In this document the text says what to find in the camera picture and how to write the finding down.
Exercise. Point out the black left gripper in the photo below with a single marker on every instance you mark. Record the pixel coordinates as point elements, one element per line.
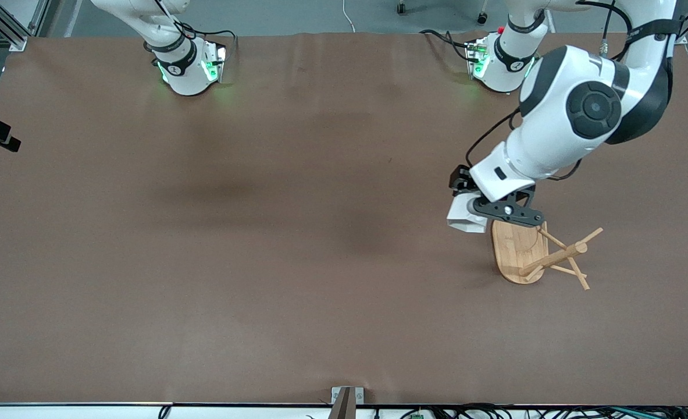
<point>457,180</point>

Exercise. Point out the white faceted cup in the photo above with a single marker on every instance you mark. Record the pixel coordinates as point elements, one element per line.
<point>460,220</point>

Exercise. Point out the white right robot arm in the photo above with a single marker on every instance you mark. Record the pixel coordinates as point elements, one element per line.
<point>184,78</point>

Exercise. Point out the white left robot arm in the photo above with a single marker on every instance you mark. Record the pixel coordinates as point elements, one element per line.
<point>559,122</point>

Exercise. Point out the wooden cup rack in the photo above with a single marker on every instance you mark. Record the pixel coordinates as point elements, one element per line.
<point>515,250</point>

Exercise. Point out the brown table cover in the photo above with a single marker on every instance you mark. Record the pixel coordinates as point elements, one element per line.
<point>320,291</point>

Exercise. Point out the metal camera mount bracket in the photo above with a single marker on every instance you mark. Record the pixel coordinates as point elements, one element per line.
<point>346,401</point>

